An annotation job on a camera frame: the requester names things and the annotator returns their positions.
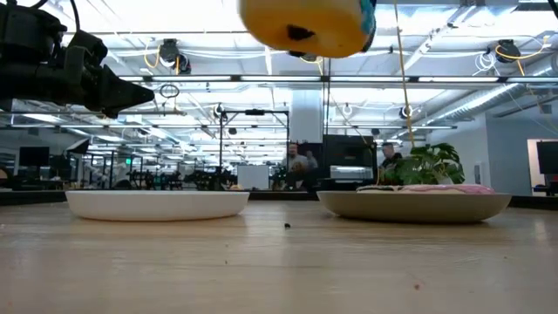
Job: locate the large blue iced donut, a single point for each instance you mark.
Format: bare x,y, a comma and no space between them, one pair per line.
270,26

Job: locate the white round plate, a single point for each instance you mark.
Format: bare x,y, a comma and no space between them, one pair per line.
157,207

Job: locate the large pink iced donut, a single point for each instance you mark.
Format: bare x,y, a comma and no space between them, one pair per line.
453,189

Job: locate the white square column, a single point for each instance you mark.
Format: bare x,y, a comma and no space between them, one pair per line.
306,115

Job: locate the black computer monitor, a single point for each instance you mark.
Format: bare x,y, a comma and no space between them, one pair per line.
34,157

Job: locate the black equipment cabinet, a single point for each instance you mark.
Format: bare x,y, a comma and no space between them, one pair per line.
349,150

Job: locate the person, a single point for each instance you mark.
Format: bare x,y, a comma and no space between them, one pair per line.
390,154
297,163

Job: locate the green potted plant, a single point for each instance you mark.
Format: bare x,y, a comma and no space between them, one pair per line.
429,165

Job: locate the white board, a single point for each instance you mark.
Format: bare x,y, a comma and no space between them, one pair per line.
253,176

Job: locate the grey round plate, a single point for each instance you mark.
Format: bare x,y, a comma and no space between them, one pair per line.
414,209

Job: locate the black background rig frame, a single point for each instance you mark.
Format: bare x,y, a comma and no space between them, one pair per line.
255,112

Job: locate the black aluminium table frame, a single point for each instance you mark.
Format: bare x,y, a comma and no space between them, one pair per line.
30,197

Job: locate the black wall screen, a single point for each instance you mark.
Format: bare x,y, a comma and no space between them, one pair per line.
548,157

